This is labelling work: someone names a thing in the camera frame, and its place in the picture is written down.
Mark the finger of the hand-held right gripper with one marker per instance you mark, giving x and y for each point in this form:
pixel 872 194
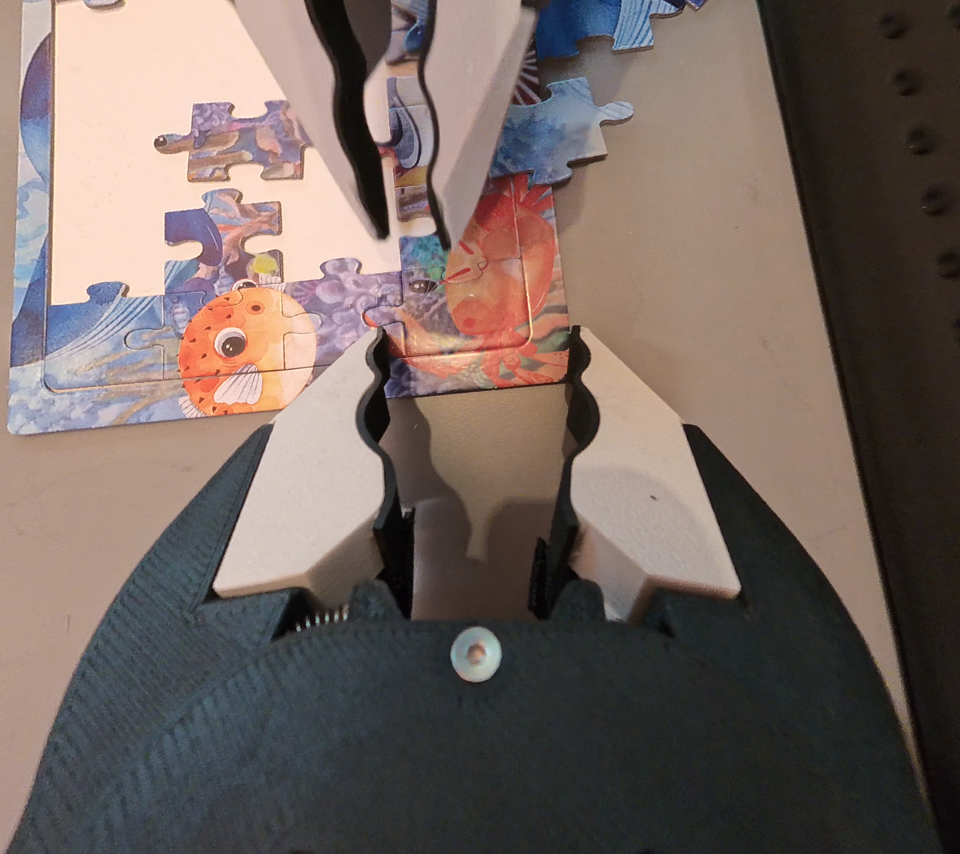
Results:
pixel 480 6
pixel 277 6

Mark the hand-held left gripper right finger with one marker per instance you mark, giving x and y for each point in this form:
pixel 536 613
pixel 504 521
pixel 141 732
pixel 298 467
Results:
pixel 652 494

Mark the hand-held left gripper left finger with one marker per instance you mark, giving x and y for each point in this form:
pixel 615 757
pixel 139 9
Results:
pixel 307 494

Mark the purple coral puzzle piece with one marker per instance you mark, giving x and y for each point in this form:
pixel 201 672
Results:
pixel 247 141
pixel 217 239

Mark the pale blue white puzzle piece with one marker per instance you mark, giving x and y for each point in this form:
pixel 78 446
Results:
pixel 555 126

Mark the sea animal jigsaw puzzle tray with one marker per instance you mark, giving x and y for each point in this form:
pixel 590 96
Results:
pixel 112 119

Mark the pale blue striped puzzle piece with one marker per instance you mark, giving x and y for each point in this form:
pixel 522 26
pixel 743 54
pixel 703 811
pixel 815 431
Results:
pixel 409 33

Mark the blue puzzle piece striped end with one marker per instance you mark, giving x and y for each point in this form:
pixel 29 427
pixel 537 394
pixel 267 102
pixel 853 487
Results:
pixel 600 14

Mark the black perforated chair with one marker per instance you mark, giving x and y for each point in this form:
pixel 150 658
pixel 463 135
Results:
pixel 862 194

